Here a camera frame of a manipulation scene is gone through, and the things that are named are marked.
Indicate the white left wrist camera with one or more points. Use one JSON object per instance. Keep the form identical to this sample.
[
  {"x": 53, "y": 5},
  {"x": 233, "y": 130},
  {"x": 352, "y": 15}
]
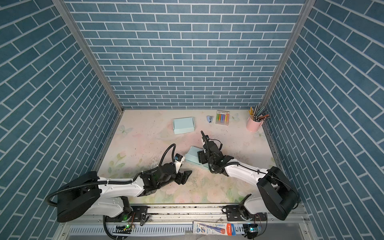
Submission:
[{"x": 178, "y": 161}]

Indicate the metal base rail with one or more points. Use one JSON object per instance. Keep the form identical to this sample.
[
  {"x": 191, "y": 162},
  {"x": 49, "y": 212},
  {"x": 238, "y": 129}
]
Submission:
[{"x": 186, "y": 214}]

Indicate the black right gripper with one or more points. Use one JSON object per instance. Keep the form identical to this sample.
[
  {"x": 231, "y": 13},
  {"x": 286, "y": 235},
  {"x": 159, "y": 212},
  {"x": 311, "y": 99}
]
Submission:
[{"x": 201, "y": 156}]

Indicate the light blue paper box sheet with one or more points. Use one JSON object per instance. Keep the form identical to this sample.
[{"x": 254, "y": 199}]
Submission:
[{"x": 183, "y": 125}]

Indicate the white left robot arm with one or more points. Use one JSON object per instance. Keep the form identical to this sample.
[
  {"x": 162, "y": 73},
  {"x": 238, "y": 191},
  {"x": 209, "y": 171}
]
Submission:
[{"x": 90, "y": 194}]

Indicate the light blue box stack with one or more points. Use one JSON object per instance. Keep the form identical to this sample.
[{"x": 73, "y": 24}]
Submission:
[{"x": 192, "y": 157}]

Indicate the pack of coloured highlighters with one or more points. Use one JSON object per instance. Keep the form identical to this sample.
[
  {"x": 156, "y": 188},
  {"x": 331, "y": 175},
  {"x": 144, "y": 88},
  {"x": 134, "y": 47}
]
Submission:
[{"x": 222, "y": 118}]

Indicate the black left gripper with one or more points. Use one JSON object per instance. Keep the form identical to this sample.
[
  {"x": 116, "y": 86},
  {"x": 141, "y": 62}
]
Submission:
[{"x": 180, "y": 180}]

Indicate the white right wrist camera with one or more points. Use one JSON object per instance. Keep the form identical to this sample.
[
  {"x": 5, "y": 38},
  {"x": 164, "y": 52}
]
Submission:
[{"x": 205, "y": 146}]

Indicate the pink metal pencil bucket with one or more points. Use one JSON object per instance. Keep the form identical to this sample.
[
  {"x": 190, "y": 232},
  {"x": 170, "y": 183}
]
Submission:
[{"x": 253, "y": 126}]

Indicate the white red blue package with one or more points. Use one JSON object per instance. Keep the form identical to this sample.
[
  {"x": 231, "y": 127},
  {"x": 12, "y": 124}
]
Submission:
[{"x": 221, "y": 229}]

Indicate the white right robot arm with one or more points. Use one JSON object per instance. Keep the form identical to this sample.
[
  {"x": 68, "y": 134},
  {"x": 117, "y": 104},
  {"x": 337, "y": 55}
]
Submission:
[{"x": 278, "y": 195}]

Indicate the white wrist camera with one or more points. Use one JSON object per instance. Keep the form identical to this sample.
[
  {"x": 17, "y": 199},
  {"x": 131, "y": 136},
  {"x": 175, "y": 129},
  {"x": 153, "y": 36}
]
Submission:
[
  {"x": 178, "y": 161},
  {"x": 205, "y": 146}
]

